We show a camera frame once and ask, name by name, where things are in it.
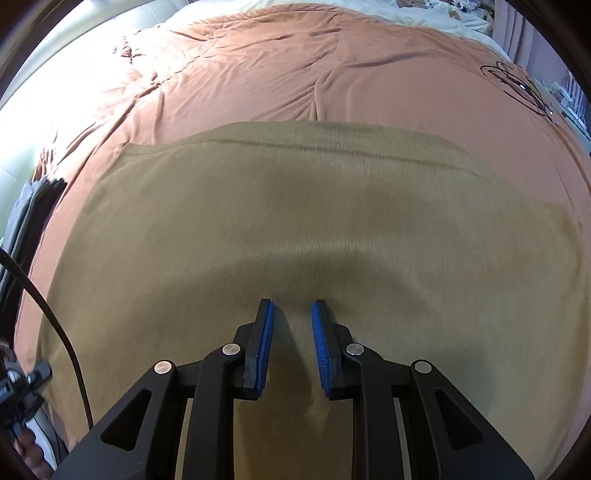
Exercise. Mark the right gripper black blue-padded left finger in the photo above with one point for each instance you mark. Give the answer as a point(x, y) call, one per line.
point(179, 413)

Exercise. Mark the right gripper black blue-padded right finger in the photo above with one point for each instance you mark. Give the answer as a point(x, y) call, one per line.
point(409, 421)

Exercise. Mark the olive brown printed t-shirt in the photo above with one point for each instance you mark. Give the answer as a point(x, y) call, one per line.
point(419, 247)

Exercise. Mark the person's left hand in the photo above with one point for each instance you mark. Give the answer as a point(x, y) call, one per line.
point(32, 455)

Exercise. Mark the orange-brown bed blanket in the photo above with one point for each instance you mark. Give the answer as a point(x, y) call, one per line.
point(309, 63)

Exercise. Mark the pink curtain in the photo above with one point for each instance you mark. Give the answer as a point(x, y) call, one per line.
point(525, 45)

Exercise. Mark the cream patterned duvet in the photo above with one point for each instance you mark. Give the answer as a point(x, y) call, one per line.
point(438, 16)

